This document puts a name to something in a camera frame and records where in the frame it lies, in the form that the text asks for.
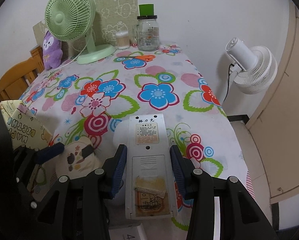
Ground yellow patterned storage box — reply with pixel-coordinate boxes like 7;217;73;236
0;100;56;203

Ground round cream compact mirror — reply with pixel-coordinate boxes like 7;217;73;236
56;137;102;179

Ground white remote control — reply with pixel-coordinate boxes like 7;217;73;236
125;114;178;219

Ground white 45W charger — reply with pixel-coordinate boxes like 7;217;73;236
109;224;147;240

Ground white oval earbud case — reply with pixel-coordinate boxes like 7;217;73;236
113;120;129;147

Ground wooden chair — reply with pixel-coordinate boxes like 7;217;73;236
0;46;45;101

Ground floral tablecloth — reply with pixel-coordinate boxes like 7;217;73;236
18;43;255;231

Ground beige door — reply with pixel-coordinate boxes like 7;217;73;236
247;3;299;204

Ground purple plush bunny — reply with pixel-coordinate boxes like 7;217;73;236
43;31;63;70

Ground green desk fan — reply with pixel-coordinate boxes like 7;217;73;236
45;0;116;64

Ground white standing fan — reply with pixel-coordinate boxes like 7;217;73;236
225;37;278;95

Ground cotton swab container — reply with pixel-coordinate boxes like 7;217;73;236
115;30;130;49

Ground glass mason jar mug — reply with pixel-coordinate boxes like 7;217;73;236
133;15;160;51

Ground green cup on jar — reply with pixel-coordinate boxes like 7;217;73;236
139;4;154;16

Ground orange handled scissors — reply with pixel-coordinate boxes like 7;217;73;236
125;55;155;62

